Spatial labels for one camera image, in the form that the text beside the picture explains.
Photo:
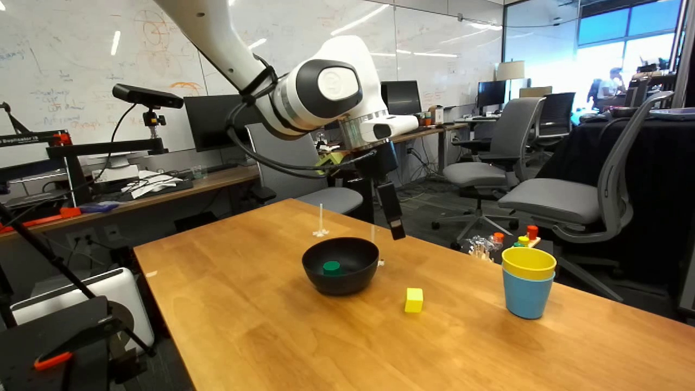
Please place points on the clear plastic stand near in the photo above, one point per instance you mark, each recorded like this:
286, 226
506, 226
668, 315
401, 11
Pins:
319, 231

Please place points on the grey office chair near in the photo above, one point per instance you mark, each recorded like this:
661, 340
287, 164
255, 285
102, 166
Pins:
576, 211

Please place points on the grey chair behind table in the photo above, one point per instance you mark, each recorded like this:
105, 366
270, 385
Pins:
298, 152

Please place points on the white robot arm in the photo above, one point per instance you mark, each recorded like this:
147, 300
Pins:
338, 84

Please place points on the black bowl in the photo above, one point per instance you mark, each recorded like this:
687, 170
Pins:
341, 265

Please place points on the yellow cup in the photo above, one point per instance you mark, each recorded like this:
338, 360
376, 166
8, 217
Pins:
528, 263

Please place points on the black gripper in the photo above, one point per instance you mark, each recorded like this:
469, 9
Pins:
376, 164

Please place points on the blue cup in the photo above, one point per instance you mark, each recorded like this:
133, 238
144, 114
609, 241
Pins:
527, 299

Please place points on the black camera on tripod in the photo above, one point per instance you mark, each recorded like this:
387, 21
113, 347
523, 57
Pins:
147, 96

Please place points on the grey office chair far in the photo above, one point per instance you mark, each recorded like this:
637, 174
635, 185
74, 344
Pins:
493, 173

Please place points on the grey office chair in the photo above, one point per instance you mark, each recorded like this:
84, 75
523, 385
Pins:
576, 211
493, 173

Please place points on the colourful stacking toy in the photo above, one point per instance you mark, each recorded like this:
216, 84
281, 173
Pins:
528, 240

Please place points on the yellow cube block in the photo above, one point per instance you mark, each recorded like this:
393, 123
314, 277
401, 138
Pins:
414, 300

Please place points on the long wooden desk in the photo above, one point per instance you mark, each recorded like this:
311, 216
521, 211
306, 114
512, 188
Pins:
336, 164

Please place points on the black monitor left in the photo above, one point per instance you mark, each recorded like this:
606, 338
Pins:
206, 121

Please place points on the green cylinder block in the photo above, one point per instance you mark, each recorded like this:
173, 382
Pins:
331, 267

